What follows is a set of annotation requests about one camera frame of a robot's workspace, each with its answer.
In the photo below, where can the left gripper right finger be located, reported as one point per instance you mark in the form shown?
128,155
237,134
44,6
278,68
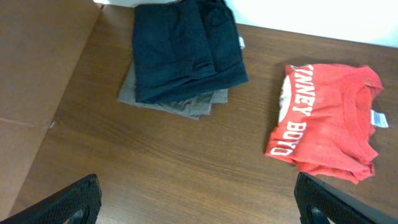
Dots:
319,202

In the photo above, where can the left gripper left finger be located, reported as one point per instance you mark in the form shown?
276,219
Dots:
79,202

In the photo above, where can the red printed t-shirt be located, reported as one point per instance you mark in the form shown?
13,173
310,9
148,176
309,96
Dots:
326,120

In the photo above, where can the folded grey garment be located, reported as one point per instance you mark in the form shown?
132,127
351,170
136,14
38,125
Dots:
192,108

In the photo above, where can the folded navy garment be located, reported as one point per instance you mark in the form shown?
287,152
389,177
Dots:
185,48

